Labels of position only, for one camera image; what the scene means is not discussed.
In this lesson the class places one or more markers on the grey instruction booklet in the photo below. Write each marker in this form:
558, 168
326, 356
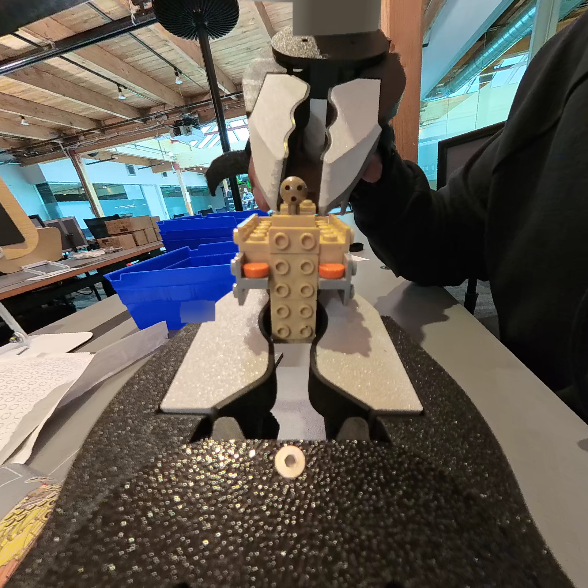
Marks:
23, 519

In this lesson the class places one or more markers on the tan and orange brick model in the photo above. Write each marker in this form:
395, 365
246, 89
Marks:
294, 275

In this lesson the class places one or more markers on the stacked blue plastic bins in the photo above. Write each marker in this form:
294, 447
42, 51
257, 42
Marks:
206, 229

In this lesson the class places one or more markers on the clear acrylic stand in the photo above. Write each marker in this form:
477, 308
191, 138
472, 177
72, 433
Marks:
46, 266

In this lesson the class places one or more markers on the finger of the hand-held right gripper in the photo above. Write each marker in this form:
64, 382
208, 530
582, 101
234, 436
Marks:
271, 119
353, 124

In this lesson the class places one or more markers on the blue plastic bin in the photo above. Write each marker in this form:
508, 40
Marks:
151, 285

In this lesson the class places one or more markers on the black pole with ribbed disc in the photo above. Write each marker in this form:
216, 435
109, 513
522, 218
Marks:
211, 69

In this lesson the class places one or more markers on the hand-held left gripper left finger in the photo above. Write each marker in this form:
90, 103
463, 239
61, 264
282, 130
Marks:
216, 367

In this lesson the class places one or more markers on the wooden table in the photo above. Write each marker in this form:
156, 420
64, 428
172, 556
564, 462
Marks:
92, 262

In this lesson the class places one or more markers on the tan cardboard piece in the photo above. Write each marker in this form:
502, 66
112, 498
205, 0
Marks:
46, 243

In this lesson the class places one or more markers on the grey paper sheet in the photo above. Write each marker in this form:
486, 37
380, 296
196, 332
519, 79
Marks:
124, 349

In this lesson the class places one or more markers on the person's right hand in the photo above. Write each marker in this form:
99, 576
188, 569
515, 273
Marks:
262, 195

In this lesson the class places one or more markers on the wooden post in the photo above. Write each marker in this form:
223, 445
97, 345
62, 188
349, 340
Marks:
409, 92

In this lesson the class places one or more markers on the ceiling projector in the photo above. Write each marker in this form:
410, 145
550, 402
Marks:
186, 128

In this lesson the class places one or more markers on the plain white paper sheet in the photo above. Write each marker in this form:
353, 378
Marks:
55, 342

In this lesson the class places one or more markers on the grey desk monitor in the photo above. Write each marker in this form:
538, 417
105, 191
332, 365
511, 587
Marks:
64, 232

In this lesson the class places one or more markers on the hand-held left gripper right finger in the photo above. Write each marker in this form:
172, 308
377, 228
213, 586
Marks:
367, 367

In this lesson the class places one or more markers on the metal rod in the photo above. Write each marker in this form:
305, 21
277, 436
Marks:
11, 324

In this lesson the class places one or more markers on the stack of cardboard boxes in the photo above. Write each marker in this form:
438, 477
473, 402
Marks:
128, 229

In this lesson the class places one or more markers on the person's right forearm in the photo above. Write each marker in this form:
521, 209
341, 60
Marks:
413, 220

